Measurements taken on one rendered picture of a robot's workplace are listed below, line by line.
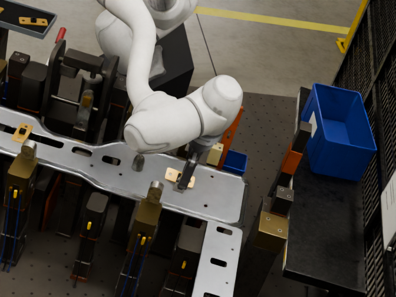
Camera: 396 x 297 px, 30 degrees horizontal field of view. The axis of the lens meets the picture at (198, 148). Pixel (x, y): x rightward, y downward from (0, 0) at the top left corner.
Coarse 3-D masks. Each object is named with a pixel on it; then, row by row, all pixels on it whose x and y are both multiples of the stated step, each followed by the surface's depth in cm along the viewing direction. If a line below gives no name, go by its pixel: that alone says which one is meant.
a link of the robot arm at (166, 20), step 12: (144, 0) 257; (156, 0) 243; (168, 0) 246; (180, 0) 257; (192, 0) 264; (156, 12) 256; (168, 12) 256; (180, 12) 259; (192, 12) 268; (156, 24) 261; (168, 24) 262; (180, 24) 270; (156, 36) 265
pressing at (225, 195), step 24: (0, 120) 212; (24, 120) 214; (0, 144) 204; (72, 144) 212; (96, 144) 214; (120, 144) 217; (72, 168) 204; (96, 168) 207; (120, 168) 209; (144, 168) 212; (216, 168) 219; (120, 192) 202; (144, 192) 204; (168, 192) 206; (192, 192) 209; (216, 192) 212; (240, 192) 214; (192, 216) 203; (216, 216) 204; (240, 216) 207
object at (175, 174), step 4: (168, 168) 211; (168, 172) 210; (172, 172) 211; (176, 172) 211; (180, 172) 211; (168, 176) 210; (172, 176) 210; (176, 176) 210; (192, 176) 212; (172, 180) 209; (192, 180) 211; (188, 184) 210; (192, 184) 210
